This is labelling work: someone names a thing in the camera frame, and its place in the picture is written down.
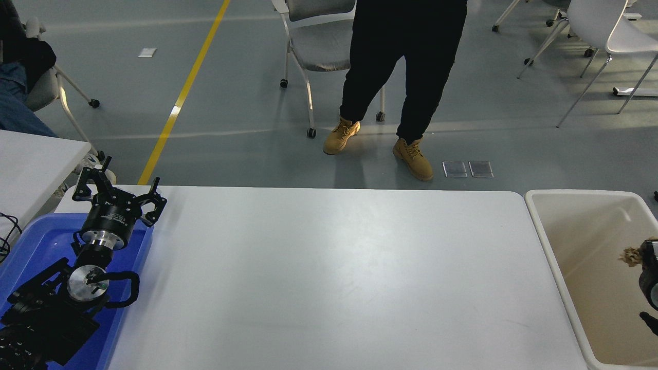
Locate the standing person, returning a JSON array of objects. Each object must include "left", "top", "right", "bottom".
[{"left": 323, "top": 0, "right": 468, "bottom": 181}]

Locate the white side table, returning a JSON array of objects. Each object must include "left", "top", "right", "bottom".
[{"left": 0, "top": 129, "right": 92, "bottom": 247}]

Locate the white castor chair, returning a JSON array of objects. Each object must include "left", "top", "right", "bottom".
[{"left": 492, "top": 0, "right": 594, "bottom": 79}]

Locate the white stand foot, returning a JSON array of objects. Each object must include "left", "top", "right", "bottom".
[{"left": 612, "top": 86, "right": 658, "bottom": 98}]

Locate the white shell chair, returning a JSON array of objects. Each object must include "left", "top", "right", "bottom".
[{"left": 557, "top": 0, "right": 658, "bottom": 128}]

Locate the large pale bin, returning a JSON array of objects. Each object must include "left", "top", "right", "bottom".
[{"left": 524, "top": 190, "right": 658, "bottom": 370}]

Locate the tan paper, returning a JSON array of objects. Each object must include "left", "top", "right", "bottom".
[{"left": 619, "top": 246, "right": 643, "bottom": 267}]

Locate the grey castor chair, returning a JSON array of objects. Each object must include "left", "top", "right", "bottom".
[{"left": 271, "top": 0, "right": 386, "bottom": 139}]

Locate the white-framed castor chair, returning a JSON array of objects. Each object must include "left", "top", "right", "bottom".
[{"left": 23, "top": 18, "right": 119, "bottom": 186}]

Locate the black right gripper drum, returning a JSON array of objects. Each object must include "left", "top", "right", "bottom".
[{"left": 638, "top": 268, "right": 658, "bottom": 310}]

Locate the black cable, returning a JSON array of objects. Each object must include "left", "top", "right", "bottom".
[{"left": 0, "top": 212, "right": 22, "bottom": 264}]

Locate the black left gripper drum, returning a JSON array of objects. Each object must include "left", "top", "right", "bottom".
[{"left": 80, "top": 200, "right": 141, "bottom": 243}]

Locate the blue plastic tray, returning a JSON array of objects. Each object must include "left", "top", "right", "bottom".
[{"left": 0, "top": 213, "right": 155, "bottom": 370}]

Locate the seated person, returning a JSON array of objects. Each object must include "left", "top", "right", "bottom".
[{"left": 0, "top": 0, "right": 58, "bottom": 137}]

